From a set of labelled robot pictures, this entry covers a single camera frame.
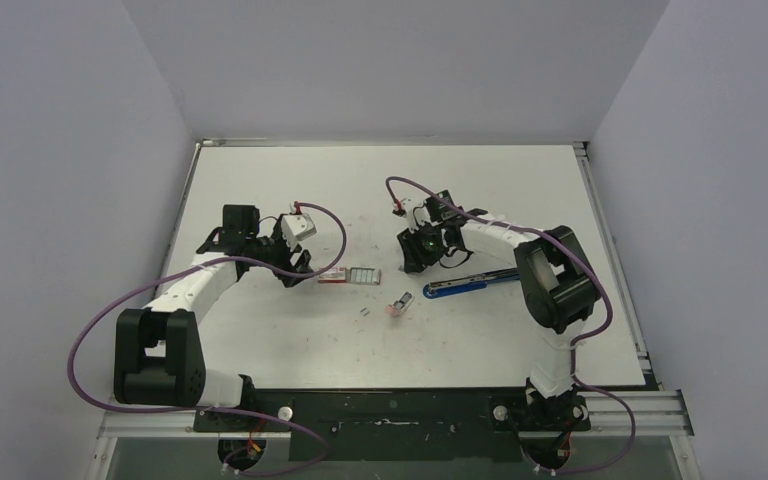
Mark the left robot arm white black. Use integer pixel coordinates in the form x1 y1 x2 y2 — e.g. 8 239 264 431
114 205 316 431

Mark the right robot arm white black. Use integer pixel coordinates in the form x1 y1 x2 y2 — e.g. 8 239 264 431
394 191 602 429

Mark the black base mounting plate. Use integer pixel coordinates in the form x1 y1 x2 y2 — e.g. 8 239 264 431
193 387 591 465

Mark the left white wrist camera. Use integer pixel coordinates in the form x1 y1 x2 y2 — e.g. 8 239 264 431
279 213 317 250

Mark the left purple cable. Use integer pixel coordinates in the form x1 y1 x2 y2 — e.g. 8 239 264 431
65 201 349 480

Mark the aluminium frame rail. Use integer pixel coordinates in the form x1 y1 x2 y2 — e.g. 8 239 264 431
100 390 694 438

